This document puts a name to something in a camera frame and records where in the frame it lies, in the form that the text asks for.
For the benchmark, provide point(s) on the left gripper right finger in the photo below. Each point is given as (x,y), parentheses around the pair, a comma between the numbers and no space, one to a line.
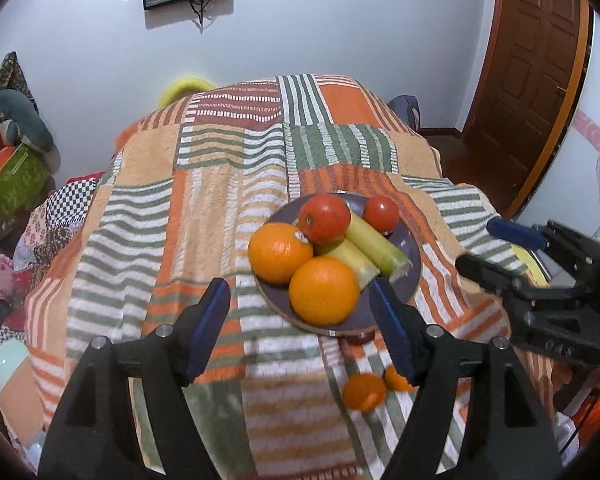
(508,434)

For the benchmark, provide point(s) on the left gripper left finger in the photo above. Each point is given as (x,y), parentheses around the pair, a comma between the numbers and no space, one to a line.
(93,432)

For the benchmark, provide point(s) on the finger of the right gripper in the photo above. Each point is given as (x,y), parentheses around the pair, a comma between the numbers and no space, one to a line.
(500,279)
(575,253)

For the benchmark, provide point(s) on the green yellow banana piece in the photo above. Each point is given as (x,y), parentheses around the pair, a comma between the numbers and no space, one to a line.
(388,259)

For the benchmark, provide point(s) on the smaller red tomato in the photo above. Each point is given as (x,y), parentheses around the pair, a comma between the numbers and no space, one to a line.
(381,213)

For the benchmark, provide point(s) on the large plain orange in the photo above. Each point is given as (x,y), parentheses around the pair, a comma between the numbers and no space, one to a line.
(323,292)

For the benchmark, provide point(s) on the large red tomato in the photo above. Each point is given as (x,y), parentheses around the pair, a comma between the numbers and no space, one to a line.
(324,218)

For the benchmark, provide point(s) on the large orange with sticker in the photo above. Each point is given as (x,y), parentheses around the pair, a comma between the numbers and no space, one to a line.
(276,251)

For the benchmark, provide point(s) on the small mandarin orange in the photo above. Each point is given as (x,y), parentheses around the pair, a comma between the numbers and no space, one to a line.
(363,392)

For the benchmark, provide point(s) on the dark red plum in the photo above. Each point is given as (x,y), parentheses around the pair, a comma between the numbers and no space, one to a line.
(360,339)

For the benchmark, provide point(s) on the brown wooden door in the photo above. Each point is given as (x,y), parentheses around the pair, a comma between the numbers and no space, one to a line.
(530,82)

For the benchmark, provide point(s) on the checkered patchwork quilt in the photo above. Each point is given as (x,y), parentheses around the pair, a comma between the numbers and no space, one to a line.
(52,226)

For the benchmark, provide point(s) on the blue backpack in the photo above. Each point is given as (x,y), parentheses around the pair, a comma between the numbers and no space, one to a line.
(406,107)

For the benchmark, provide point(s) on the purple ceramic plate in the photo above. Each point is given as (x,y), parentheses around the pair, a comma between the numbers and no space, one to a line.
(361,319)

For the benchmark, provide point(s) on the striped patchwork blanket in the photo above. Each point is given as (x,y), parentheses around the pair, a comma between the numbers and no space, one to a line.
(189,186)

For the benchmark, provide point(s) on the green floral storage box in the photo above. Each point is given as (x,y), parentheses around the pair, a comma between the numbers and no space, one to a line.
(23,179)

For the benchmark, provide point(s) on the grey stuffed toy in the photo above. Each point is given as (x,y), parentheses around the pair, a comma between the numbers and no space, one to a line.
(20,123)

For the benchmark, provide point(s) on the yellow pillow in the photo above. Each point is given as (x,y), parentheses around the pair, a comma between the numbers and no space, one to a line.
(184,87)

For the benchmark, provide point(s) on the camouflage patterned cushion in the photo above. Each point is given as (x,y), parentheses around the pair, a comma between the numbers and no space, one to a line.
(12,77)

